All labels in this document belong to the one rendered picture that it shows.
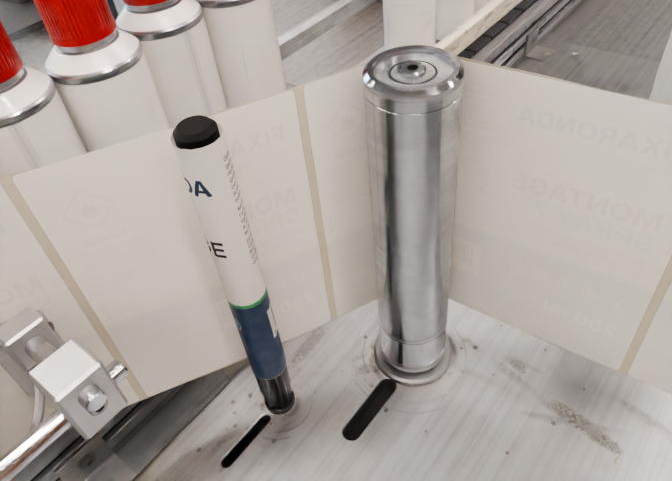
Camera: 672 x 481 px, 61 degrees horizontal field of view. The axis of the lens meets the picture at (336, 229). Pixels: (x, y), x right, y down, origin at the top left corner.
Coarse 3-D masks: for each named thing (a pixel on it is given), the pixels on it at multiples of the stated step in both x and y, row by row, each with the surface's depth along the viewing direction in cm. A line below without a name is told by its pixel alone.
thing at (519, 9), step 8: (528, 0) 68; (536, 0) 68; (520, 8) 66; (504, 16) 65; (512, 16) 65; (496, 24) 64; (504, 24) 64; (488, 32) 63; (496, 32) 63; (480, 40) 62; (488, 40) 62; (472, 48) 60; (480, 48) 61; (464, 56) 59; (472, 56) 60
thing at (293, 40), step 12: (348, 0) 52; (360, 0) 53; (372, 0) 55; (324, 12) 51; (336, 12) 51; (348, 12) 52; (300, 24) 49; (312, 24) 49; (324, 24) 50; (336, 24) 52; (288, 36) 48; (300, 36) 48; (312, 36) 50; (288, 48) 48; (300, 48) 49
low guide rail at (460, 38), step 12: (492, 0) 60; (504, 0) 60; (516, 0) 63; (480, 12) 59; (492, 12) 59; (504, 12) 62; (468, 24) 57; (480, 24) 58; (492, 24) 60; (456, 36) 55; (468, 36) 57; (444, 48) 54; (456, 48) 56
